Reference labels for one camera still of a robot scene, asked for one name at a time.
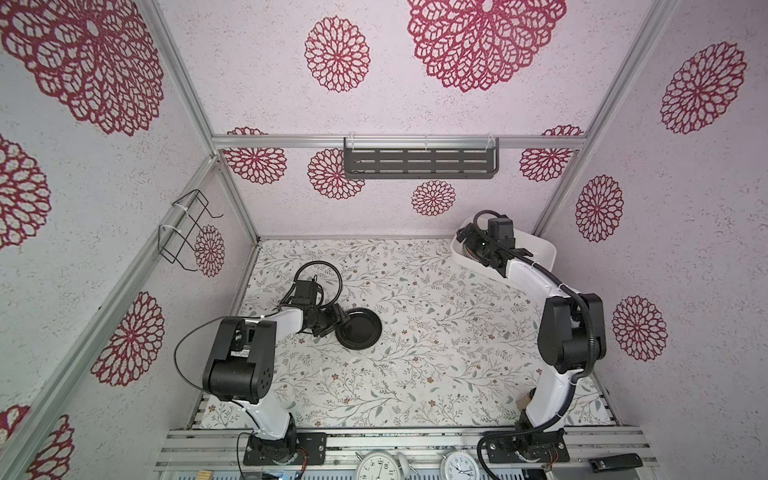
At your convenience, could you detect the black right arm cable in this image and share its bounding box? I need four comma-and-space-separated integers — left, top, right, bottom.
472, 209, 601, 480

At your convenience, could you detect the white clock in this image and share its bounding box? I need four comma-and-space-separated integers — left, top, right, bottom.
439, 450, 480, 480
354, 451, 405, 480

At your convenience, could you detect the white plastic bin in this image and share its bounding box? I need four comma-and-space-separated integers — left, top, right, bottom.
450, 211, 557, 290

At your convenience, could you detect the black clip on rail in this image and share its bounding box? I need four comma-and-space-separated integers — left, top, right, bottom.
589, 453, 644, 474

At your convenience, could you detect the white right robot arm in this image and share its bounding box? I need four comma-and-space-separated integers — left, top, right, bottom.
451, 210, 607, 463

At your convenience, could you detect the right white clock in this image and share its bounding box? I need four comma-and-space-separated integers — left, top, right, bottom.
439, 450, 480, 480

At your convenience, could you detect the black plastic plate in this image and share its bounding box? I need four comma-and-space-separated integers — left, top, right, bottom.
335, 308, 383, 351

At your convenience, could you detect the black wire wall rack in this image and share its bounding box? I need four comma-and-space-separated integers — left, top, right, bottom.
156, 189, 223, 272

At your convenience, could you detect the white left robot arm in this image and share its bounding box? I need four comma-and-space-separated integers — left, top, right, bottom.
202, 280, 350, 464

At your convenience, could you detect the left white clock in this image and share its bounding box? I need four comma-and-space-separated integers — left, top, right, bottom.
354, 451, 405, 480

